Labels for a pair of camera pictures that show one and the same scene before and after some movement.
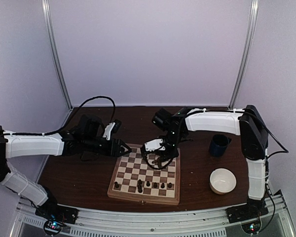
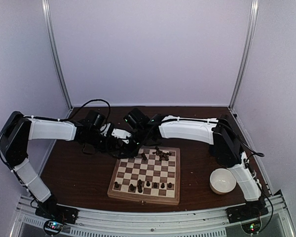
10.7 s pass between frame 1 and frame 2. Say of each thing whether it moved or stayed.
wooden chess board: stayed
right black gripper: moved
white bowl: stayed
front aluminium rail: stayed
